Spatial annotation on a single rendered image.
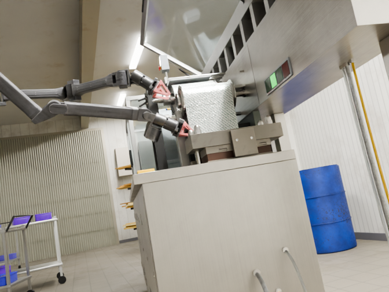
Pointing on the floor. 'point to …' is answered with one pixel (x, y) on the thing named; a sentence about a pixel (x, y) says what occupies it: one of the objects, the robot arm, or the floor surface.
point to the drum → (327, 209)
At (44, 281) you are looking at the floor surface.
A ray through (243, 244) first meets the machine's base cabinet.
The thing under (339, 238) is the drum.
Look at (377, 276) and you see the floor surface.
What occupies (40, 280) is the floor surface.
